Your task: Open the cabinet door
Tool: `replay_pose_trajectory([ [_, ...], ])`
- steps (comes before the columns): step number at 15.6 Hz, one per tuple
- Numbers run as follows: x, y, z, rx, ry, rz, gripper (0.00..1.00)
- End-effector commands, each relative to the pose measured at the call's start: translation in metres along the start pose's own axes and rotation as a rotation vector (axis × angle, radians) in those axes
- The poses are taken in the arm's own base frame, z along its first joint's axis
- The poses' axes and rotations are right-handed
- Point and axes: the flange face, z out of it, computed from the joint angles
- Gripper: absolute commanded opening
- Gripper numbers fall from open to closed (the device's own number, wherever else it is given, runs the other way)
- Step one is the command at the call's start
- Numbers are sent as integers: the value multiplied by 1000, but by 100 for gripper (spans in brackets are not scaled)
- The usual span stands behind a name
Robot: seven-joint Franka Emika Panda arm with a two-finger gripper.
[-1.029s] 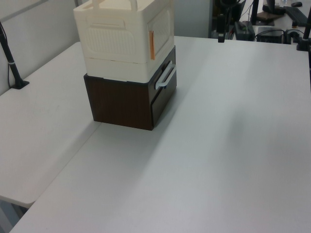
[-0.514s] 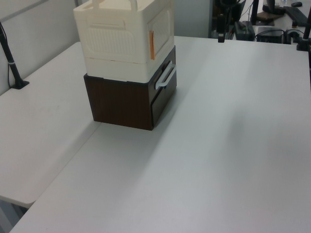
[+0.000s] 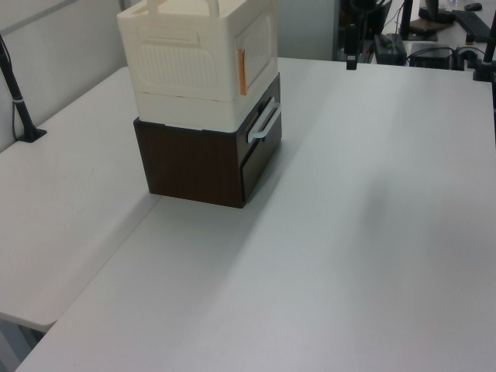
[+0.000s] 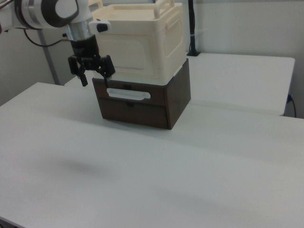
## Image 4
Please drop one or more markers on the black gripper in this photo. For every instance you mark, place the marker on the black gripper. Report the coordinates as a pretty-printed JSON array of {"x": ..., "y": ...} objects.
[{"x": 84, "y": 48}]

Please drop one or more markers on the cream cabinet door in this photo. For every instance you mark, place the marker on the cream cabinet door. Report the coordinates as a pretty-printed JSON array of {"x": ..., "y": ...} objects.
[{"x": 128, "y": 54}]

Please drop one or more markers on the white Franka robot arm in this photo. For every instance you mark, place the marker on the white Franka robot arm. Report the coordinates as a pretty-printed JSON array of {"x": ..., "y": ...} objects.
[{"x": 47, "y": 12}]

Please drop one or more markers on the dark brown drawer unit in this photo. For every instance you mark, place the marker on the dark brown drawer unit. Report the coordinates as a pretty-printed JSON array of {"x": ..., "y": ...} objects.
[{"x": 178, "y": 95}]

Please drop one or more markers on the black pole with clamp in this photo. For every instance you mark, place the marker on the black pole with clamp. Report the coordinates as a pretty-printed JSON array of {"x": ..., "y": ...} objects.
[{"x": 192, "y": 28}]

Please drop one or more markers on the grey metal frame post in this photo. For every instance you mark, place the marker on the grey metal frame post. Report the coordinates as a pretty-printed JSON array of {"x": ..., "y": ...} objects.
[{"x": 48, "y": 59}]

